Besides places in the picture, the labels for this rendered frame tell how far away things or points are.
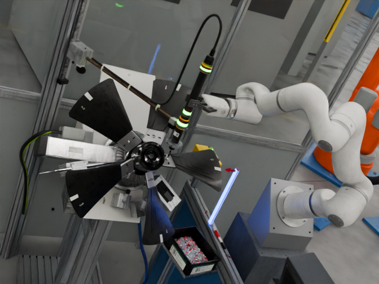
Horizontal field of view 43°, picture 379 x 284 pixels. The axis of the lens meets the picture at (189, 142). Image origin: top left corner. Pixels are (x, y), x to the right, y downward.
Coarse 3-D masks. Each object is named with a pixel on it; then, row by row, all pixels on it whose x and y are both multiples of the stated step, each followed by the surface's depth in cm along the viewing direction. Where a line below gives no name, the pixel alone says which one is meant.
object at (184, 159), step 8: (192, 152) 215; (200, 152) 217; (208, 152) 219; (176, 160) 206; (184, 160) 208; (192, 160) 210; (200, 160) 213; (208, 160) 215; (216, 160) 217; (184, 168) 204; (192, 168) 206; (200, 168) 208; (208, 168) 211; (200, 176) 205; (208, 176) 208; (216, 176) 210; (208, 184) 205; (216, 184) 208
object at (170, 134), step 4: (172, 120) 197; (168, 124) 198; (172, 124) 197; (172, 128) 197; (168, 132) 199; (172, 132) 199; (168, 136) 200; (172, 136) 201; (168, 140) 199; (168, 144) 198; (172, 144) 197; (176, 144) 199; (180, 144) 200; (176, 148) 198
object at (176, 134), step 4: (212, 48) 181; (212, 52) 181; (208, 56) 182; (212, 56) 182; (204, 60) 183; (208, 60) 182; (212, 60) 182; (208, 64) 183; (212, 64) 183; (176, 128) 197; (176, 132) 197; (180, 132) 196; (176, 136) 197; (180, 136) 198; (172, 140) 199; (176, 140) 198; (172, 148) 200
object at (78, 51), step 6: (72, 42) 219; (78, 42) 222; (72, 48) 218; (78, 48) 216; (84, 48) 218; (90, 48) 221; (72, 54) 219; (78, 54) 217; (84, 54) 216; (90, 54) 220; (78, 60) 218; (84, 60) 219
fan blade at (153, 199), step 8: (152, 192) 198; (152, 200) 196; (160, 200) 205; (152, 208) 195; (160, 208) 202; (152, 216) 195; (160, 216) 200; (152, 224) 194; (160, 224) 199; (168, 224) 205; (144, 232) 190; (152, 232) 194; (160, 232) 198; (144, 240) 190; (152, 240) 193; (160, 240) 197
